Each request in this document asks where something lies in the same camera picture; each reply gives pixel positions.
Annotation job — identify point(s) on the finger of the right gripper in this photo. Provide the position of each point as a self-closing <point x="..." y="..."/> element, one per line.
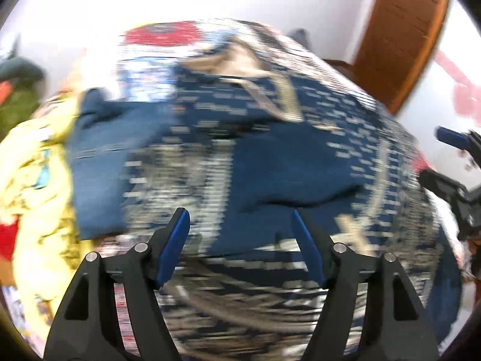
<point x="444" y="187"/>
<point x="455" y="139"/>

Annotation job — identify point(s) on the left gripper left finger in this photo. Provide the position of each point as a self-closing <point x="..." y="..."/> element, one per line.
<point x="86" y="325"/>

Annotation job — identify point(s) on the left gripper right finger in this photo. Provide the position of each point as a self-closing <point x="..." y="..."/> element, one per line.
<point x="395" y="326"/>

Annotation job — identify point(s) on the navy patterned hooded garment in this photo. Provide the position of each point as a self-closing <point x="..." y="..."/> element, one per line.
<point x="244" y="157"/>

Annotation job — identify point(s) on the white heart wardrobe door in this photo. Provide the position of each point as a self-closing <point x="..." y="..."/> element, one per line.
<point x="448" y="95"/>

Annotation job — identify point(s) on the red garment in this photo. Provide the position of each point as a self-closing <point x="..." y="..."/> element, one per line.
<point x="8" y="234"/>

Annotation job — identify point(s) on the brown wooden door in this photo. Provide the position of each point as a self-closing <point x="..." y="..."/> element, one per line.
<point x="397" y="45"/>

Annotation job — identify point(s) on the yellow cartoon blanket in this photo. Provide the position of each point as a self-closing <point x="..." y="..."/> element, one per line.
<point x="36" y="190"/>

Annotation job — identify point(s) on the grey bag by bed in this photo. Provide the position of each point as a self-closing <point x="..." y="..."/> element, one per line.
<point x="300" y="35"/>

